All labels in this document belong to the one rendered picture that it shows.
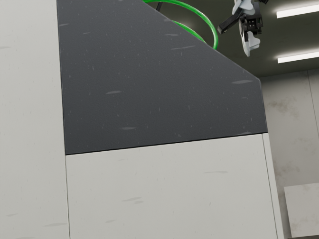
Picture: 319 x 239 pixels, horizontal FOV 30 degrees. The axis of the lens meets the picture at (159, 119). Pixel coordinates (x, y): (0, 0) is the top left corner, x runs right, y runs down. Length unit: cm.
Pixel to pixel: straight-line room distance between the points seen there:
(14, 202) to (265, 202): 70
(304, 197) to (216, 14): 424
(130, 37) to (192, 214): 56
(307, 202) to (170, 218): 1022
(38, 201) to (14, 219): 8
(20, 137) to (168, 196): 46
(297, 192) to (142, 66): 1026
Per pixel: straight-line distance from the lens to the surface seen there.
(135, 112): 172
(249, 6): 212
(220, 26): 230
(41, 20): 187
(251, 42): 227
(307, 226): 1166
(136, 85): 174
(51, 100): 177
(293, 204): 1181
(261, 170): 168
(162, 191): 166
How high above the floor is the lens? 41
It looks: 15 degrees up
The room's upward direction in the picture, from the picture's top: 6 degrees counter-clockwise
